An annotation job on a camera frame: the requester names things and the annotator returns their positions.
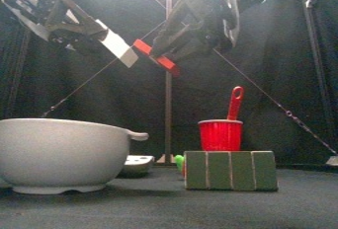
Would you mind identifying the white plastic piece with holes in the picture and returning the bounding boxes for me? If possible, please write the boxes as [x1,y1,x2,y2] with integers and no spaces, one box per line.
[117,154,156,177]

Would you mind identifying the grey vertical frame post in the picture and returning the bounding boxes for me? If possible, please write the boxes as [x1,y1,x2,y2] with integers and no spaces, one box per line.
[156,0,177,166]

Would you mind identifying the bright green toy peas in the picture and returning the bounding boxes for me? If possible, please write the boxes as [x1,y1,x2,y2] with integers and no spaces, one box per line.
[172,154,185,172]

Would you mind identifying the white plastic bowl with handles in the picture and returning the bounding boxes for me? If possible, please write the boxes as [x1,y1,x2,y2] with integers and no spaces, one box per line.
[0,117,150,195]

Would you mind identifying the thin diagonal brace wire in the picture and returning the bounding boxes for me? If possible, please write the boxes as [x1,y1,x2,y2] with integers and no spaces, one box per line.
[39,19,169,118]
[126,0,338,157]

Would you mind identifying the grey metal frame foot bracket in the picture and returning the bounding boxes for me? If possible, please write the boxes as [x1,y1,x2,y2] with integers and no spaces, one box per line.
[324,155,338,167]

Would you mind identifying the red ribbed plastic cup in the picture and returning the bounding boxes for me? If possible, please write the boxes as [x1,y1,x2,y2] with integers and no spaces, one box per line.
[196,118,244,152]

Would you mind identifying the dark slanted frame post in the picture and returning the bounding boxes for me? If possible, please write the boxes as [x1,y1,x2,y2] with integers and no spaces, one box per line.
[299,0,338,142]

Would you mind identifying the green sliced toy sushi roll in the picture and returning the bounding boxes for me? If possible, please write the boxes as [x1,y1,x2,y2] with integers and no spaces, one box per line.
[181,150,280,192]

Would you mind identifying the red plastic utensil handle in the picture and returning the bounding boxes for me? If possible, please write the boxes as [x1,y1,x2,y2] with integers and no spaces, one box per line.
[225,86,245,121]

